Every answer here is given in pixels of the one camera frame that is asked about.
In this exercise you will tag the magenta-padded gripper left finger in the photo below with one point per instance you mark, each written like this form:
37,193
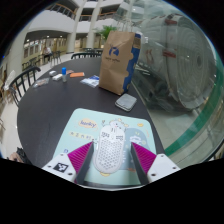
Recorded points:
61,166

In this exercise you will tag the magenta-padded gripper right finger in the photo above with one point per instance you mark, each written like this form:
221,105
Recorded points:
161,166

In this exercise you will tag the white perforated computer mouse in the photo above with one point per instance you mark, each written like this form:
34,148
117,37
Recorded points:
109,151

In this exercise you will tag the pale teal cartoon mouse pad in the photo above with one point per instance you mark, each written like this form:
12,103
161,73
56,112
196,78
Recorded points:
83,125

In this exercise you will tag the grey fabric pouch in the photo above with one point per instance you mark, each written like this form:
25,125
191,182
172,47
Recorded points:
126,102

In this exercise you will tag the small white box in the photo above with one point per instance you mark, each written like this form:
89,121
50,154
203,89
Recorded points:
52,73

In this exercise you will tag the pink flat packet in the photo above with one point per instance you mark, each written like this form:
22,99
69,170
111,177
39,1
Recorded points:
70,71

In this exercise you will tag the black wooden spindle chair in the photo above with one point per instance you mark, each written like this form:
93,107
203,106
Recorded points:
28,71

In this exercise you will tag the large white cylindrical exhibit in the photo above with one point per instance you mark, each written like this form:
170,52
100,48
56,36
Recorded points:
180,63

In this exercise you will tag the brown paper bag blue print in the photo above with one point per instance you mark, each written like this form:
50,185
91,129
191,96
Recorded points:
116,66

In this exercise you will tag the black curved-back chair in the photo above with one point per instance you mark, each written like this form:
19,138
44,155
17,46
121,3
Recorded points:
85,54

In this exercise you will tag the person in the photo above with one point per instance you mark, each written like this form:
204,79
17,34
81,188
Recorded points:
47,52

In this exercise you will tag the green potted palm plant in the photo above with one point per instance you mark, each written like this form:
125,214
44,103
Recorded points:
106,31

